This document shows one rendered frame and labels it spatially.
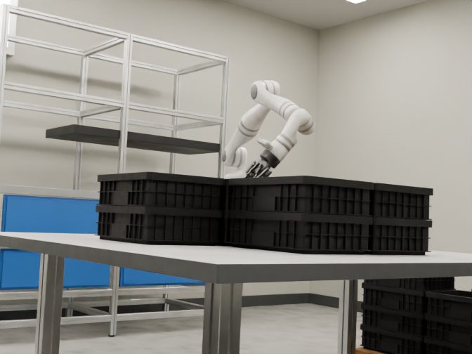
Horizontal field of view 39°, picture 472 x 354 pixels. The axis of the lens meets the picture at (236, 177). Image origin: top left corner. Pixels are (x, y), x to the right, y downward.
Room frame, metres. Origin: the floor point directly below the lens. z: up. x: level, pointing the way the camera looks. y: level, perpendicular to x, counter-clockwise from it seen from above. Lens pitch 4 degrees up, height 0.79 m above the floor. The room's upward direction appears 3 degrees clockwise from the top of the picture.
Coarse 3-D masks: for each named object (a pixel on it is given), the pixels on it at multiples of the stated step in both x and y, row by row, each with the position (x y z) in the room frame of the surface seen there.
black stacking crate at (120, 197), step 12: (132, 180) 2.17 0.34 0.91; (144, 180) 2.12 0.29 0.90; (156, 180) 2.10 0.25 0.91; (108, 192) 2.31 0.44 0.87; (120, 192) 2.24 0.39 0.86; (132, 192) 2.17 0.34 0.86; (144, 192) 2.12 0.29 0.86; (156, 192) 2.10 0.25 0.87; (168, 192) 2.13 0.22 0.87; (180, 192) 2.15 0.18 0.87; (192, 192) 2.18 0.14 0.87; (204, 192) 2.21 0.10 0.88; (216, 192) 2.24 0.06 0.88; (96, 204) 2.38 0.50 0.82; (108, 204) 2.30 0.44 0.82; (120, 204) 2.23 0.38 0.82; (132, 204) 2.16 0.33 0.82; (144, 204) 2.11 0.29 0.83; (156, 204) 2.10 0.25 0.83; (168, 204) 2.13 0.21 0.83; (180, 204) 2.16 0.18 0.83; (192, 204) 2.19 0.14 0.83; (204, 204) 2.21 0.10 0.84; (216, 204) 2.24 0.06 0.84
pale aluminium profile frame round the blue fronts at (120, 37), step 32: (0, 32) 3.83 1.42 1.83; (96, 32) 4.23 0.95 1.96; (0, 64) 3.83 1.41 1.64; (128, 64) 4.36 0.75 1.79; (224, 64) 4.87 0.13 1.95; (0, 96) 3.84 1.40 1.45; (64, 96) 4.08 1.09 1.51; (128, 96) 4.36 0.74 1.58; (224, 96) 4.86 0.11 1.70; (0, 128) 3.84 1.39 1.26; (160, 128) 5.29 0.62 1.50; (192, 128) 5.20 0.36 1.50; (224, 128) 4.86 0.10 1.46; (96, 288) 4.54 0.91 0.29; (160, 288) 4.56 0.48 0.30; (192, 288) 4.73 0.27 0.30; (32, 320) 4.01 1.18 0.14; (64, 320) 4.14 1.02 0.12; (96, 320) 4.27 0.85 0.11
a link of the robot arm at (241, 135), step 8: (240, 128) 2.82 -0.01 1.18; (232, 136) 2.91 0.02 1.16; (240, 136) 2.85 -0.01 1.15; (248, 136) 2.83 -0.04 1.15; (232, 144) 2.91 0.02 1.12; (240, 144) 2.88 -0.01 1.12; (224, 152) 2.98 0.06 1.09; (232, 152) 2.92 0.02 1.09; (224, 160) 2.98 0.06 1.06; (232, 160) 2.96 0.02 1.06
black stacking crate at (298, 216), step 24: (240, 216) 2.18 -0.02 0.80; (264, 216) 2.08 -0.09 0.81; (288, 216) 1.99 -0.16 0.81; (312, 216) 1.94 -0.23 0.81; (336, 216) 2.00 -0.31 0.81; (360, 216) 2.06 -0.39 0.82; (240, 240) 2.19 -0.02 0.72; (264, 240) 2.08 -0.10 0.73; (288, 240) 2.00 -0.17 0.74; (312, 240) 1.95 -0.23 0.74; (336, 240) 2.02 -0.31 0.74; (360, 240) 2.08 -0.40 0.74
